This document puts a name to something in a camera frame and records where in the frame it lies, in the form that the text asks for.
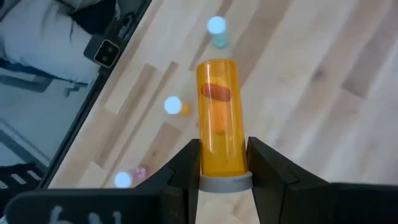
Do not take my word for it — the black table-level camera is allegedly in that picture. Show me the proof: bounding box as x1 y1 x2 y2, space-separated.
83 34 121 69

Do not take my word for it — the teal medicine bottle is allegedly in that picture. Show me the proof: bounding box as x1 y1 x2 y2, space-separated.
206 15 229 50

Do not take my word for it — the pink medicine bottle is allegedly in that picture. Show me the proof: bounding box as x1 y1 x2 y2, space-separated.
113 166 147 190

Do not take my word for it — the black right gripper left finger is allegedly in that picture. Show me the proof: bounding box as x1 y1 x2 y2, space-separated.
4 138 201 224

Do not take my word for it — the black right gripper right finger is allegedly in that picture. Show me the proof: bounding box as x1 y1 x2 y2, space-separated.
247 136 398 224

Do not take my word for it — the tall orange medicine bottle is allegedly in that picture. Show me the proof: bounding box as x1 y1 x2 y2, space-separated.
163 95 191 116

